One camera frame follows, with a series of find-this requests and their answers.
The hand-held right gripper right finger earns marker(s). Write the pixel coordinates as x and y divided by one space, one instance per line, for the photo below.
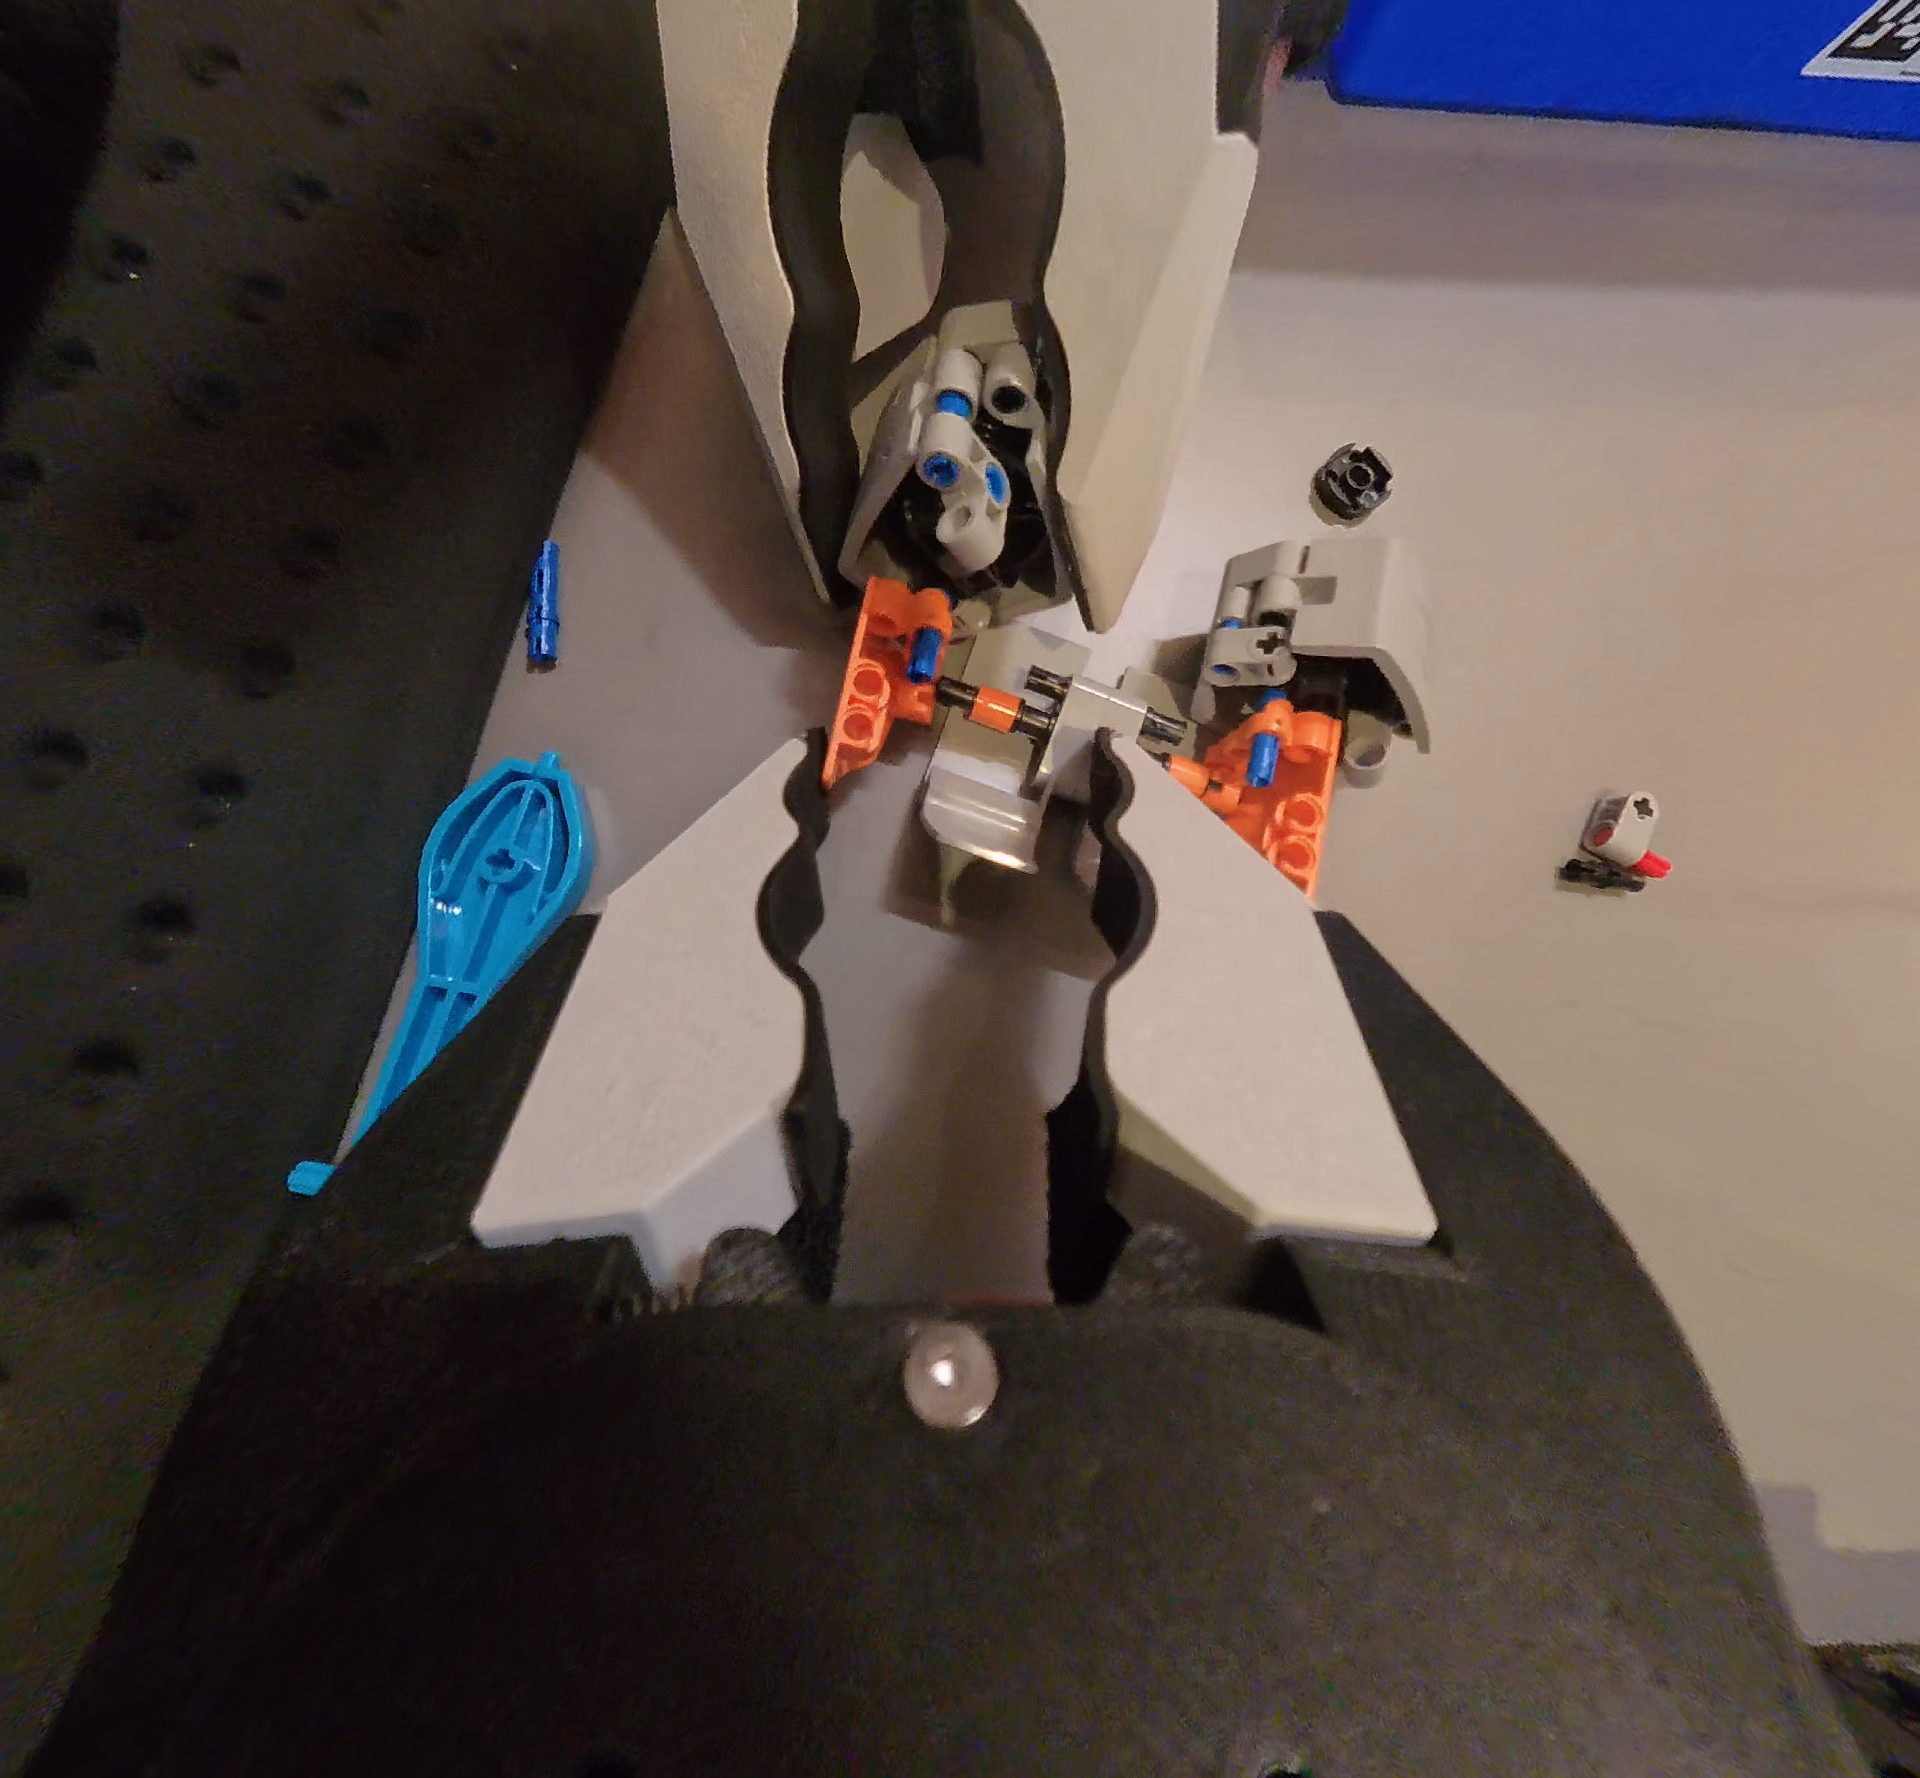
1260 1058

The black perforated foam pad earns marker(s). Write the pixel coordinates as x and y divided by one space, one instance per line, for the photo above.
226 457

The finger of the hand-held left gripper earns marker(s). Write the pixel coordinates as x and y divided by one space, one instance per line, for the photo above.
720 82
1157 158

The black round brick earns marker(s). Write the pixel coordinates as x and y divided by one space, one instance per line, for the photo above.
1352 480

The person's black clothing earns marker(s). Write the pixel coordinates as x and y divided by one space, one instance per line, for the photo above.
46 82

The light blue brick separator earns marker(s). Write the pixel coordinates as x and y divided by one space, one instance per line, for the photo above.
495 877

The tracked toy brick robot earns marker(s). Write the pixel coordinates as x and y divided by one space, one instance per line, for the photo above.
1875 1719

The blue brick pin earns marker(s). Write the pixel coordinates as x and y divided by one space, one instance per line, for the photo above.
543 609

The grey orange brick assembly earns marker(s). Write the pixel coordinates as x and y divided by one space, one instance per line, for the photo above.
1352 593

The small grey red-pinned brick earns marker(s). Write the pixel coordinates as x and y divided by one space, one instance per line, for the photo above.
1620 818

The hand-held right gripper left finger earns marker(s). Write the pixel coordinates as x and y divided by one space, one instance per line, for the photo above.
646 1058

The grey hinged brick piece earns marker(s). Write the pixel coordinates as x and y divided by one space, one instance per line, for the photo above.
893 457

